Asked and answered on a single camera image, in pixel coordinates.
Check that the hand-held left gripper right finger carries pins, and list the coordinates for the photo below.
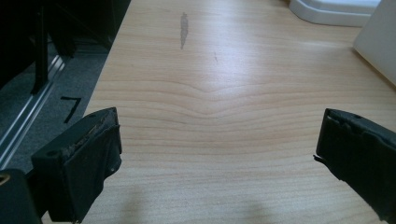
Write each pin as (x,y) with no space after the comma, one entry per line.
(361,149)

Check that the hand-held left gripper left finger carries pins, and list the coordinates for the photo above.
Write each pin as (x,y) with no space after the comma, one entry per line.
(84,161)

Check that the white box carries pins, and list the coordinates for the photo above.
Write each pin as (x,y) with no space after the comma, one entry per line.
(378,43)

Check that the black metal stand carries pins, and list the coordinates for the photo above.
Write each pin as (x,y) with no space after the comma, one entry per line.
(40,46)

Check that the white plastic tray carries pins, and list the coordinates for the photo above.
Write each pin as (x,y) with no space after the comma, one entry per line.
(330,12)

